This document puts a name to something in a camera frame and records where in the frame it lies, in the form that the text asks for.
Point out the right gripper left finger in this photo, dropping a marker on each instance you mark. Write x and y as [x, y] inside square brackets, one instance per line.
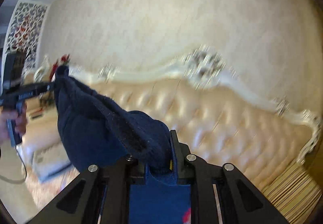
[97, 195]

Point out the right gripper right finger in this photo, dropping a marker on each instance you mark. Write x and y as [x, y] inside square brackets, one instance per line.
[220, 194]

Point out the navy blue fleece garment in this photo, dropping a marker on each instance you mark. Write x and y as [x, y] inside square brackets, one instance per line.
[95, 130]

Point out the person's left hand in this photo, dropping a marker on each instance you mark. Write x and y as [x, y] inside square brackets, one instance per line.
[11, 121]

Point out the white lattice screen partition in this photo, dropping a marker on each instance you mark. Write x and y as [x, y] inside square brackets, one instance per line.
[25, 30]

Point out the cream tufted leather sofa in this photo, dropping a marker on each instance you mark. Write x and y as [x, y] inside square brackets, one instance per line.
[214, 113]

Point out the striped beige cushion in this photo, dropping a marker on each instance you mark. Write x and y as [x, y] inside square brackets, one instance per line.
[294, 193]

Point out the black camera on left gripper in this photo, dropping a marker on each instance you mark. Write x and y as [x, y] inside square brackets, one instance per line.
[13, 68]

